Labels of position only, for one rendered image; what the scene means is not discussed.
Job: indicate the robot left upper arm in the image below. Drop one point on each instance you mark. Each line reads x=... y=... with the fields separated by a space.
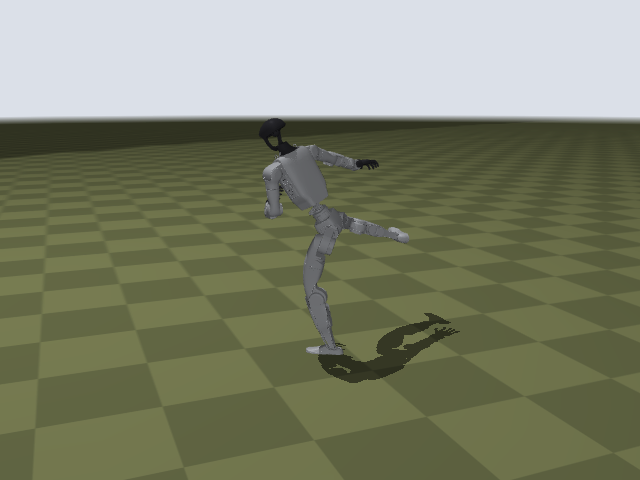
x=272 y=174

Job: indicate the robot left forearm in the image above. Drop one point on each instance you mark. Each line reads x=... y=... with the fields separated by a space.
x=267 y=211

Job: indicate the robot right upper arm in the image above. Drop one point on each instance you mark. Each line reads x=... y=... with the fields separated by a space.
x=322 y=155

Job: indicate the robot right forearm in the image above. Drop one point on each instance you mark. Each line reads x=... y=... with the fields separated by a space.
x=345 y=162

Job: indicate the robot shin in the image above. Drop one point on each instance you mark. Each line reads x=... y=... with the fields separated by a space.
x=376 y=230
x=321 y=316

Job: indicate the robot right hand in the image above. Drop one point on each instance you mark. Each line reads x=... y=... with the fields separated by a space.
x=367 y=162

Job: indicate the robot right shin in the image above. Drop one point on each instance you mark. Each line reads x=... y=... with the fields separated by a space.
x=376 y=230

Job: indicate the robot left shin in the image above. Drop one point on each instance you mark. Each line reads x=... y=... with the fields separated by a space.
x=321 y=316

